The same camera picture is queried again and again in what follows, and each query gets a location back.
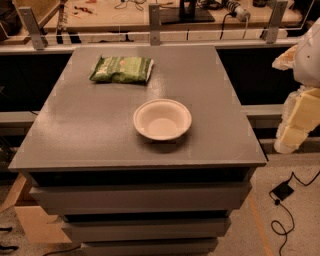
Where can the white paper bowl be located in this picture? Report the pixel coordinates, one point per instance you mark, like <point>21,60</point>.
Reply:
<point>162,119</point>

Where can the metal bracket post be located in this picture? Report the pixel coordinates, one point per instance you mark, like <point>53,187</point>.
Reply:
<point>37,38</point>
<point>154,24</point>
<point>278,7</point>

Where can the right metal bracket post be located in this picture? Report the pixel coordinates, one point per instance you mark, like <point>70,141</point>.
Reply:
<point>278,7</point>

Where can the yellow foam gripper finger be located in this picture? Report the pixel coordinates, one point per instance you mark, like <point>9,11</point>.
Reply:
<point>286,60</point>
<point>300,116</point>

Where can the grey power tool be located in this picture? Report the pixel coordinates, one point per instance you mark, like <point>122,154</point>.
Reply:
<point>237,10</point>

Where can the middle metal bracket post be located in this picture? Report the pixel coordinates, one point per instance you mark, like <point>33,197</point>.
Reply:
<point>154,24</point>

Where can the green jalapeno chip bag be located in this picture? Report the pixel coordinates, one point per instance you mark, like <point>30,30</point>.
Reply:
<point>122,70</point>

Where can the black power adapter with cable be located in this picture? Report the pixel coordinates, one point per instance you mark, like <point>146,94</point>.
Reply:
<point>278,195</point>

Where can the grey drawer cabinet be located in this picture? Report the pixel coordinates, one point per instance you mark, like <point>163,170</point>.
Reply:
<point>122,194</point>

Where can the black monitor stand base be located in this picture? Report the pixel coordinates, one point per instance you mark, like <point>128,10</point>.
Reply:
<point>186,12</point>

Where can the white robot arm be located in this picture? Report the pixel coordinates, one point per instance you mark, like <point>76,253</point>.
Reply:
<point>306,67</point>

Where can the left metal bracket post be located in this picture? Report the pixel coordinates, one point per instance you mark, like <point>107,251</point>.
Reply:
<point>37,38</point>

